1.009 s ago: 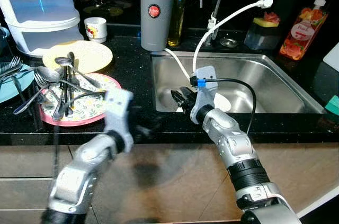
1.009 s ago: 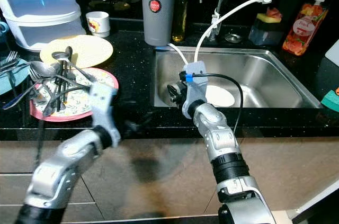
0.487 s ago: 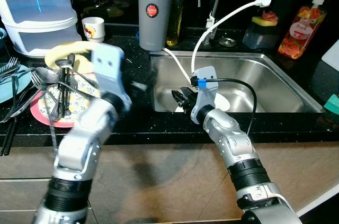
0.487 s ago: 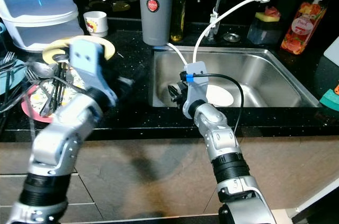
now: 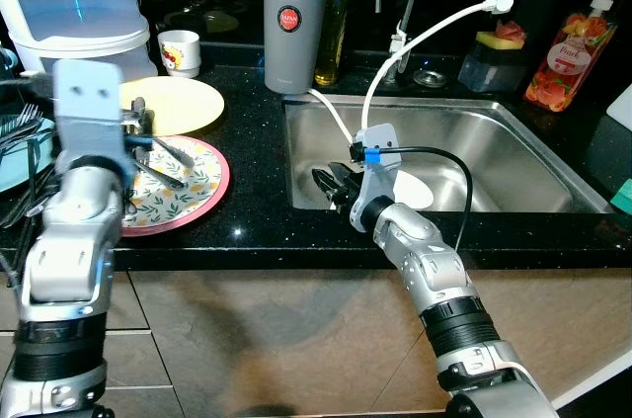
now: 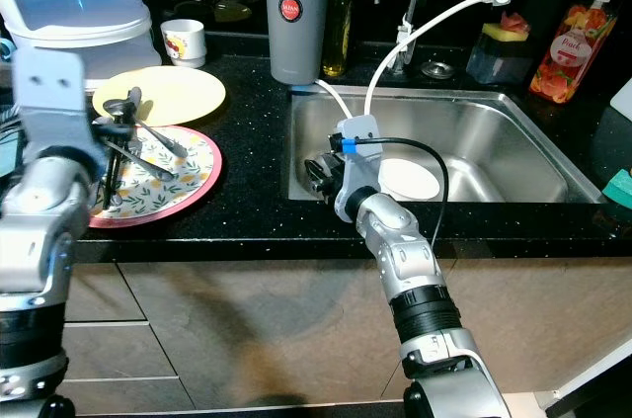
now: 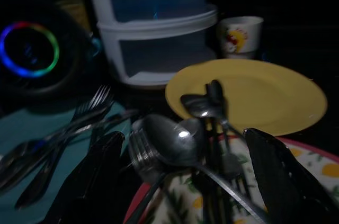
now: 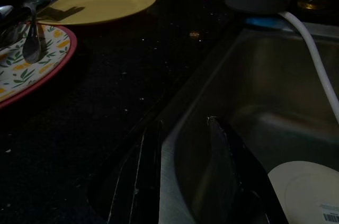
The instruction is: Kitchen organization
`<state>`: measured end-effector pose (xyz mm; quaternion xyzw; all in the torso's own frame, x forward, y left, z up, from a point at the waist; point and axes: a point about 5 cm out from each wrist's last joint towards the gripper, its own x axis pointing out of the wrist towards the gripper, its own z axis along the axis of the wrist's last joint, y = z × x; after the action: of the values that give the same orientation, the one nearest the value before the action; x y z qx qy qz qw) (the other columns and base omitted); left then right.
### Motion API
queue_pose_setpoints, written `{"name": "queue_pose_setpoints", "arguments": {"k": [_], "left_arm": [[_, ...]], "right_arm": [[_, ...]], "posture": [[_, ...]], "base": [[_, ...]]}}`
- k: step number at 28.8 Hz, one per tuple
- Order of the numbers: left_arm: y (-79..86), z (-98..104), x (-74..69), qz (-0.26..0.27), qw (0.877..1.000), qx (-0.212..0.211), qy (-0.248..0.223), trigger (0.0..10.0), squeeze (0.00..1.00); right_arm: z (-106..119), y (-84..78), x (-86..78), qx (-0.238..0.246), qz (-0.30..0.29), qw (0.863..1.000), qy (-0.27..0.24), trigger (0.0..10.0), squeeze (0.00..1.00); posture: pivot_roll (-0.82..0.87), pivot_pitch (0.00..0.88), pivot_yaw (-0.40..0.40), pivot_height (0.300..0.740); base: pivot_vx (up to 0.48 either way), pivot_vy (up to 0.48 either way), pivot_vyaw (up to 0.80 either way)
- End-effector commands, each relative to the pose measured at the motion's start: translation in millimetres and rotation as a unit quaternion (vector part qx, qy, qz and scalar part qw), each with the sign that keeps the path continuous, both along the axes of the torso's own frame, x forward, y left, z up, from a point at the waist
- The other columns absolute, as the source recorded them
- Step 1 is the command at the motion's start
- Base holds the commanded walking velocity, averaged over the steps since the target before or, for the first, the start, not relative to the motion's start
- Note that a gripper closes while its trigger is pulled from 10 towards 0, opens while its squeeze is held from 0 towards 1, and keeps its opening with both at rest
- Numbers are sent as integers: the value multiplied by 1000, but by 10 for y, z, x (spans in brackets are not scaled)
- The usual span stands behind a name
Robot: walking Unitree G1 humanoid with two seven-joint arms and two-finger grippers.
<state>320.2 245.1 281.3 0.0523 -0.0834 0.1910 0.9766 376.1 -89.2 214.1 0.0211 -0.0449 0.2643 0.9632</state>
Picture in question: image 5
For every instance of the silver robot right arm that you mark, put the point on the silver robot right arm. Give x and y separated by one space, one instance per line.
425 260

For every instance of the pale yellow plate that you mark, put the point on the pale yellow plate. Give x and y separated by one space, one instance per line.
183 105

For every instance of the peach soap pump bottle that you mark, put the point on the peach soap pump bottle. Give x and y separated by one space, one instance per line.
563 62

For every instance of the white cutting board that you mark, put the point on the white cutting board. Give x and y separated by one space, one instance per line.
622 107

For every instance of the stainless steel sink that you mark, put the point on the stainless steel sink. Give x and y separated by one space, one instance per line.
513 161

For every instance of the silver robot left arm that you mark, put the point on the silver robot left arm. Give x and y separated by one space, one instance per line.
69 240

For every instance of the light blue plate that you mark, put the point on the light blue plate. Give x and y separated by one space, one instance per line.
15 176

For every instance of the round steel hole cover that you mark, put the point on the round steel hole cover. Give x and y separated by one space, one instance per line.
432 77

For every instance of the grey cylindrical water filter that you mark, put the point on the grey cylindrical water filter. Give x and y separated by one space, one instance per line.
293 38

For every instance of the white tiered storage container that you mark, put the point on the white tiered storage container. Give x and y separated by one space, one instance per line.
79 13

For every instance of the large lemon print plate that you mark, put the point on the large lemon print plate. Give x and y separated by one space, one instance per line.
188 196

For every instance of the yellow oil bottle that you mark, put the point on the yellow oil bottle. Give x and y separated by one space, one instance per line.
333 38

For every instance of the white printed cup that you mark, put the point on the white printed cup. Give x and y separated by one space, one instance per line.
180 52

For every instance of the dark sponge holder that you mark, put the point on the dark sponge holder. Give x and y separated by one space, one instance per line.
489 72

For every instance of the white bowl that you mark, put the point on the white bowl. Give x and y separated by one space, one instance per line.
415 191

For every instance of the yellow and red sponge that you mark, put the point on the yellow and red sponge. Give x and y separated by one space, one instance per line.
499 38

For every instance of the steel gooseneck faucet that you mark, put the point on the steel gooseneck faucet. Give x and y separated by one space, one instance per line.
407 3

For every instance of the pink plate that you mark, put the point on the pink plate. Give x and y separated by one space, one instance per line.
223 186

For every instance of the steel fork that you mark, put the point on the steel fork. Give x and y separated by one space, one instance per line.
25 120
30 136

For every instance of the brown stone-look cabinet front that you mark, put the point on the brown stone-look cabinet front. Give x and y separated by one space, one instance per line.
276 339

